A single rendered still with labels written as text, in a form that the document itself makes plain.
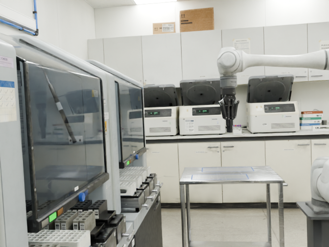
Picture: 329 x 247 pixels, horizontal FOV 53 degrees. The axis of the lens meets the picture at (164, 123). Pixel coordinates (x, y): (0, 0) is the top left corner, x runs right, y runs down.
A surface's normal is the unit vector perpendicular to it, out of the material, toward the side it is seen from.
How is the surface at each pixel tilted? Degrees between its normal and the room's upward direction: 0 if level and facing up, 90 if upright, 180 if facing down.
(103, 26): 90
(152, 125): 90
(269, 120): 90
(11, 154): 90
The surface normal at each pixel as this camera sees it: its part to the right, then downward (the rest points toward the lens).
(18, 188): 0.99, -0.04
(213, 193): -0.17, 0.06
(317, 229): -0.80, 0.07
